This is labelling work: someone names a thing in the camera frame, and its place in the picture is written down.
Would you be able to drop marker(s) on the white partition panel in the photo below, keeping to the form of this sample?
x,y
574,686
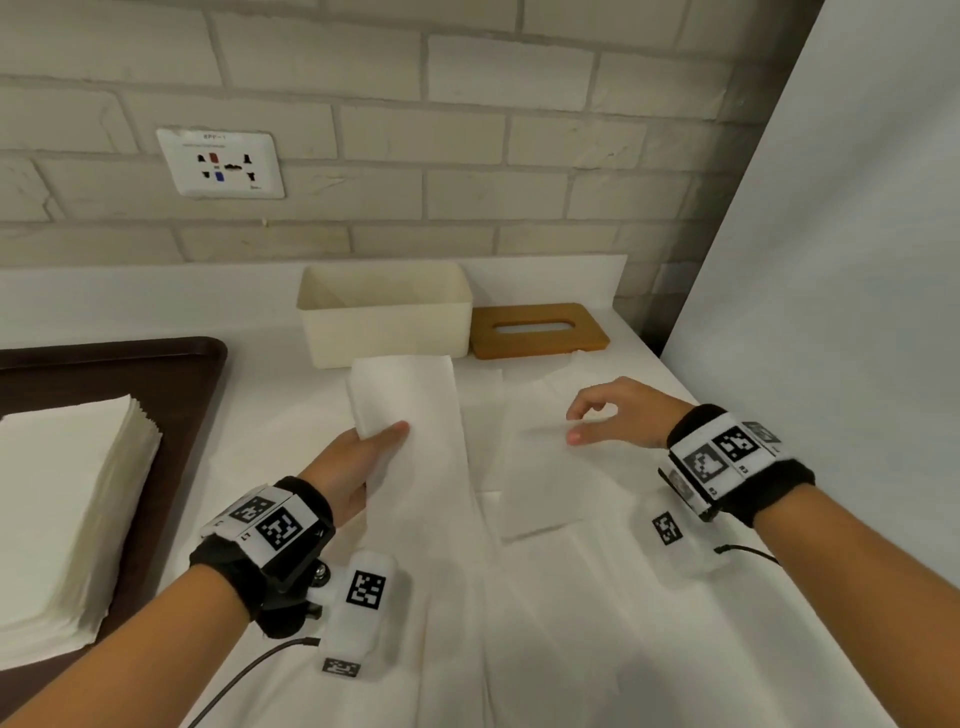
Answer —
x,y
840,262

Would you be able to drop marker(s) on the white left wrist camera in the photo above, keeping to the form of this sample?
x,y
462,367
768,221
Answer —
x,y
364,600

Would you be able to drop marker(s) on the wooden tissue box lid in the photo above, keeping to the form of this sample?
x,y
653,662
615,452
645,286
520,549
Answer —
x,y
536,330

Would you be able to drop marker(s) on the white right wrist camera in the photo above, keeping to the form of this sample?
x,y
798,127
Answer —
x,y
675,536

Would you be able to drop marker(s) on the black left wristband with markers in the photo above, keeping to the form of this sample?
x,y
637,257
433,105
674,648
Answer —
x,y
270,529

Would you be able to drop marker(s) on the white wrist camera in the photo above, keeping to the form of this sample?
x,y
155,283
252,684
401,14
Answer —
x,y
364,600
675,536

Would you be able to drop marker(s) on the person's left thumb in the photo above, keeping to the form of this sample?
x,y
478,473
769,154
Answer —
x,y
384,436

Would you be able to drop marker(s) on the white wall socket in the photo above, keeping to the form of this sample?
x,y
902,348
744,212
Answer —
x,y
220,163

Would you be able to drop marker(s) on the person's left forearm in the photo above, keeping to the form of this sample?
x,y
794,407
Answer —
x,y
142,652

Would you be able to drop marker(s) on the person's right thumb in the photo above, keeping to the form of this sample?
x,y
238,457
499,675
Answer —
x,y
589,434

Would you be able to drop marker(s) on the black wristband with markers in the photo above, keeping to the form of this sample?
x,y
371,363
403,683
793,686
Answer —
x,y
270,529
724,454

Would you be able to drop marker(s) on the dark brown tray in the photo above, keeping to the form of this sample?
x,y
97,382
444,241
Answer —
x,y
176,405

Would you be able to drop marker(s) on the large white tissue sheet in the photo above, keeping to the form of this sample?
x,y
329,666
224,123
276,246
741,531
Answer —
x,y
555,637

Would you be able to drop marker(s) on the long white tissue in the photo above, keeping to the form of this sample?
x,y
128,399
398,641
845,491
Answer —
x,y
424,420

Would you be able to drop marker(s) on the person's left hand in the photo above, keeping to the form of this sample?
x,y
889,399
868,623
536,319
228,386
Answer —
x,y
341,469

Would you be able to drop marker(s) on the person's right hand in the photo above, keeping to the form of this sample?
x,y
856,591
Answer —
x,y
645,416

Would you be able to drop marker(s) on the person's right forearm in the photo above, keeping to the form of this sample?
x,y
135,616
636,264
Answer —
x,y
862,585

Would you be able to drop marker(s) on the black right wristband with markers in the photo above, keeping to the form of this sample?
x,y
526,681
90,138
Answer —
x,y
724,454

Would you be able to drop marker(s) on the small white tissue sheet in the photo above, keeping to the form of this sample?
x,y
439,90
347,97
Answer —
x,y
536,487

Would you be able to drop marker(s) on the cream plastic tissue box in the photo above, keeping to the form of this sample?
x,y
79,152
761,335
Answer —
x,y
386,322

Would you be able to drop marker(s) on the stack of white napkins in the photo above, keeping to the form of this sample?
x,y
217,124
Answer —
x,y
64,517

